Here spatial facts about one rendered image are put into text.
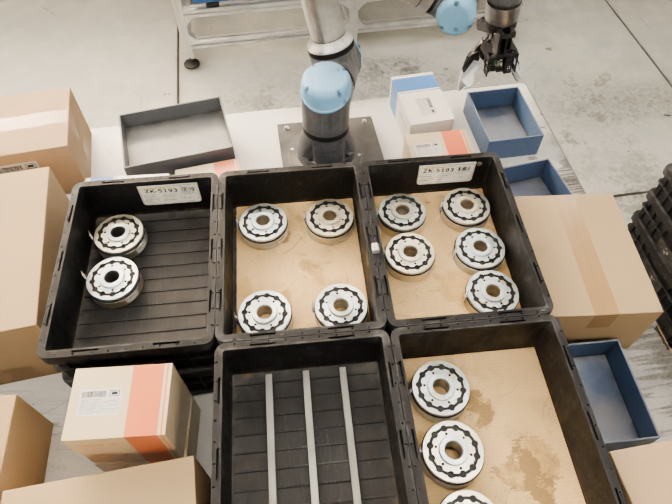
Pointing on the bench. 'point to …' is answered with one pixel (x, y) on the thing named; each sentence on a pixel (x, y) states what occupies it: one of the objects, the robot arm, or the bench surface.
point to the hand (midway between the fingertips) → (487, 84)
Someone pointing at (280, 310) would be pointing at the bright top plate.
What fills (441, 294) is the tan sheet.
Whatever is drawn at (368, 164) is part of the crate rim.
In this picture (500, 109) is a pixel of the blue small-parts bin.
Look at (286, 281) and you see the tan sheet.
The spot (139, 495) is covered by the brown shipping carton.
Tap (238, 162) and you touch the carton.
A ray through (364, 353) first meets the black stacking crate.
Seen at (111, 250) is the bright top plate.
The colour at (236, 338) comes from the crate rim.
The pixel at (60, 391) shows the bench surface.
